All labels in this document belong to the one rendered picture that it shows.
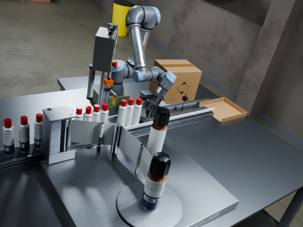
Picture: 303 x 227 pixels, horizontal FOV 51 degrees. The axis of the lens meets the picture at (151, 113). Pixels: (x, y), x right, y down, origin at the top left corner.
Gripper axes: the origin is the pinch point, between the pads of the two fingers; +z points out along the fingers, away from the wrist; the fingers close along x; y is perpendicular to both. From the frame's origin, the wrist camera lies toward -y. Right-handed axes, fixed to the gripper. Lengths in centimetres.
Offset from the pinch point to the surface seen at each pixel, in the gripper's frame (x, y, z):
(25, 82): 46, -241, 82
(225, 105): 86, -5, -38
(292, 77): 240, -44, -116
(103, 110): -30.5, 2.0, 4.0
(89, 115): -38.6, 3.4, 9.7
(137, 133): 0.4, 6.1, 8.9
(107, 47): -50, 0, -27
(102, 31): -52, -9, -33
